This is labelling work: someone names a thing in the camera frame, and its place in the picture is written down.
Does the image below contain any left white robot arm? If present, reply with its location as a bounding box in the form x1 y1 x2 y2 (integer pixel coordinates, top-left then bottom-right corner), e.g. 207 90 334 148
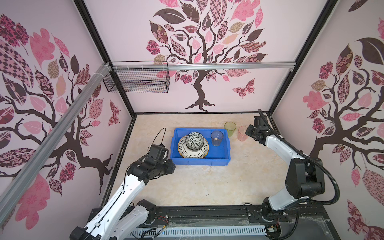
70 159 176 240

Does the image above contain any green black patterned bowl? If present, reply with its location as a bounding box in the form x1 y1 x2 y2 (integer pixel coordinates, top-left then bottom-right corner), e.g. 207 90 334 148
186 132 205 151

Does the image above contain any pink transparent cup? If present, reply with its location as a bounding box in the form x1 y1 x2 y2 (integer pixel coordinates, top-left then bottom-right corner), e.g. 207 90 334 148
237 126 248 142

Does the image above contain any green transparent cup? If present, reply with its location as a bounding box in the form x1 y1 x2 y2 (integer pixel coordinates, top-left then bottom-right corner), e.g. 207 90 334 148
225 122 237 137

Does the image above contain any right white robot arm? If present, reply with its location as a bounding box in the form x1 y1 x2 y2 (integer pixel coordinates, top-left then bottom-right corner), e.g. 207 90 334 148
246 125 325 218

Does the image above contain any aluminium rail left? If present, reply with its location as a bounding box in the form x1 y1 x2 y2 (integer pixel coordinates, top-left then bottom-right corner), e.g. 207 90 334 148
1 63 110 224

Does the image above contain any white slotted cable duct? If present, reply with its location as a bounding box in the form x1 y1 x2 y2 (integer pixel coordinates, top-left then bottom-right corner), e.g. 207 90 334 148
128 226 267 240

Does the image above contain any aluminium rail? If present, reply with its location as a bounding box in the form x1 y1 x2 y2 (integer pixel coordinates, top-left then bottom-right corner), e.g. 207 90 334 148
1 63 110 224
113 62 296 71

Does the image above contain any dotted plate yellow rim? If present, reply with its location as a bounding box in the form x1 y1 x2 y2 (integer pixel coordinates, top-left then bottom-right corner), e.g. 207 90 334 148
178 136 210 159

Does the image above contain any yellow transparent cup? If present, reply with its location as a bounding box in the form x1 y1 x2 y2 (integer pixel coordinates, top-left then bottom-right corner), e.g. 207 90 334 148
211 130 224 147

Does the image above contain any aluminium rail back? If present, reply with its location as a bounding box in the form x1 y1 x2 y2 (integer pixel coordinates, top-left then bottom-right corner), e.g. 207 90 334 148
113 62 296 71

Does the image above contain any right black corrugated cable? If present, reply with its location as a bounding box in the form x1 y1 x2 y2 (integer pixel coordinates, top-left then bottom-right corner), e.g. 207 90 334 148
257 109 341 206

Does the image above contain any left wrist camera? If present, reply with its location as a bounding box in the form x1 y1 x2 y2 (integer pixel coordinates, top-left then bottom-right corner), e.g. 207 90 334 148
148 144 169 162

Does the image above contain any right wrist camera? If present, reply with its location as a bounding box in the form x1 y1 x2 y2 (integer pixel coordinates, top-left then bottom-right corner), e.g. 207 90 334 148
254 109 270 131

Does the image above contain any black wire basket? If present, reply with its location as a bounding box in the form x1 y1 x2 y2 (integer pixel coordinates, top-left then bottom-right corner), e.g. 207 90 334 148
103 60 171 94

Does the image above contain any blue plastic bin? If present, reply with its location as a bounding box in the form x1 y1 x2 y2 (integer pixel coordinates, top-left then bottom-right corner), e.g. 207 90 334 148
171 128 231 166

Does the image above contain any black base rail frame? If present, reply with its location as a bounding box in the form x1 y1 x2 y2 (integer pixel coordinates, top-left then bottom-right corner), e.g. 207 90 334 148
79 203 341 240

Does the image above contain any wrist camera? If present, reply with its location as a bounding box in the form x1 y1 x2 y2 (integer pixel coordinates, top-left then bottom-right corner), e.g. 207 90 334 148
148 144 169 162
254 109 270 131

